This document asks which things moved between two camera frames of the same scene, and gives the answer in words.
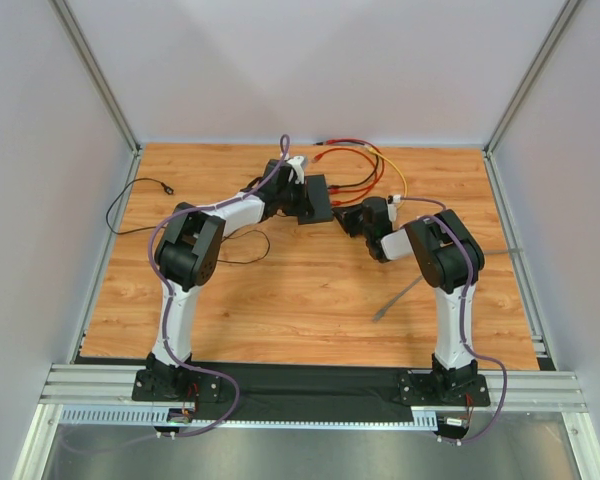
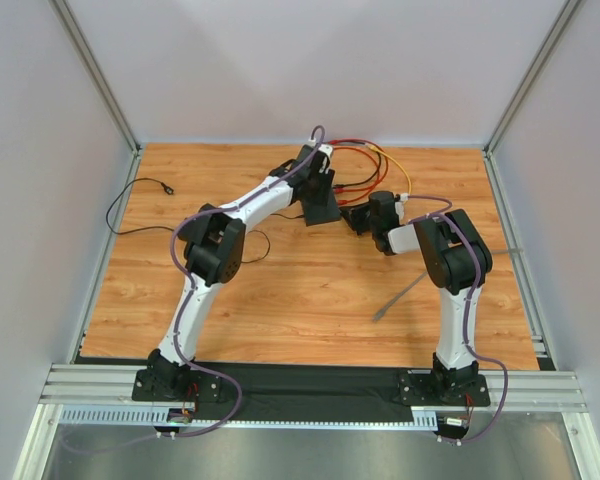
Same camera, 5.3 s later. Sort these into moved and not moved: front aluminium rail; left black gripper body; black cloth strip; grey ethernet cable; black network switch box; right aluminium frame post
Moved: left black gripper body; black network switch box
Not moved: grey ethernet cable; black cloth strip; front aluminium rail; right aluminium frame post
